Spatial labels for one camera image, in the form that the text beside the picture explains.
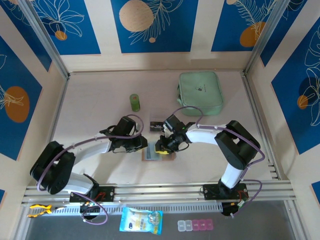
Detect dark credit card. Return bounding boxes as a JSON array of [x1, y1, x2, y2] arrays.
[[149, 120, 164, 133]]

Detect small green bottle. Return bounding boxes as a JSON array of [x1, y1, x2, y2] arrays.
[[129, 93, 141, 113]]

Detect mint green zip pouch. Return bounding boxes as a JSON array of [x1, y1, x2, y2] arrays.
[[177, 71, 225, 117]]

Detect blue snack bag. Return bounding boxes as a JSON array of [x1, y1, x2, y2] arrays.
[[119, 206, 164, 236]]

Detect white and pink pill organiser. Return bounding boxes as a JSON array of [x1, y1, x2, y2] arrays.
[[176, 219, 215, 232]]

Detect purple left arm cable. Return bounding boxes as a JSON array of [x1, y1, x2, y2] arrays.
[[36, 114, 144, 226]]

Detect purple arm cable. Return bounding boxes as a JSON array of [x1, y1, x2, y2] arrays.
[[172, 106, 266, 220], [36, 114, 144, 226]]

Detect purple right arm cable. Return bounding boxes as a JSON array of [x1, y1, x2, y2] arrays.
[[172, 106, 266, 220]]

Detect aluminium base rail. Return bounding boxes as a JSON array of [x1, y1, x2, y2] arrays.
[[21, 180, 297, 205]]

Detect slotted grey cable duct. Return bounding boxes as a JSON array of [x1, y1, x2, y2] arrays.
[[29, 202, 224, 216]]

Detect aluminium table side rail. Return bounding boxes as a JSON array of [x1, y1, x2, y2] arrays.
[[36, 73, 71, 187], [241, 73, 288, 182]]

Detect yellow handled pliers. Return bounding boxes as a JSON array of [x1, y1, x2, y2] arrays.
[[27, 203, 67, 219]]

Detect aluminium frame post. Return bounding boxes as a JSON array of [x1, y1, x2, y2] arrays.
[[242, 0, 292, 77], [18, 0, 70, 80]]

